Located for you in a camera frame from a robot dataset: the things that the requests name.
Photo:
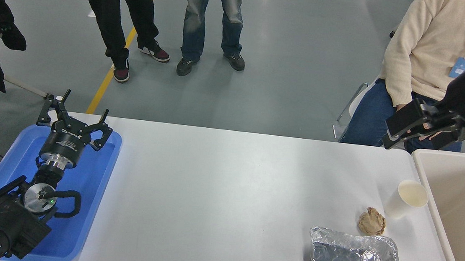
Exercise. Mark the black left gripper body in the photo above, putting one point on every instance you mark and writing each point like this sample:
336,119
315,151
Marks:
66,141

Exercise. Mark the white paper cup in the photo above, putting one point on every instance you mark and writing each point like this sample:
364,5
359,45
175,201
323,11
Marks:
403,202

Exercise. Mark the seated person's left hand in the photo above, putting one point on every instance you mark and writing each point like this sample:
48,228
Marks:
430,129

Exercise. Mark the blue plastic tray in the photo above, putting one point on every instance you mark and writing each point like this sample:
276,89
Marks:
84,185

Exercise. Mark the white chair with metal legs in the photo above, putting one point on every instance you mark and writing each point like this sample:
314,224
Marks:
355,103

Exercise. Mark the standing person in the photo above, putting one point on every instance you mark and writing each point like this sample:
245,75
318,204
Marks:
112,15
195,22

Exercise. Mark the crumpled tan paper ball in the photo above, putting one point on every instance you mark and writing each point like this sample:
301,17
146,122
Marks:
372,221

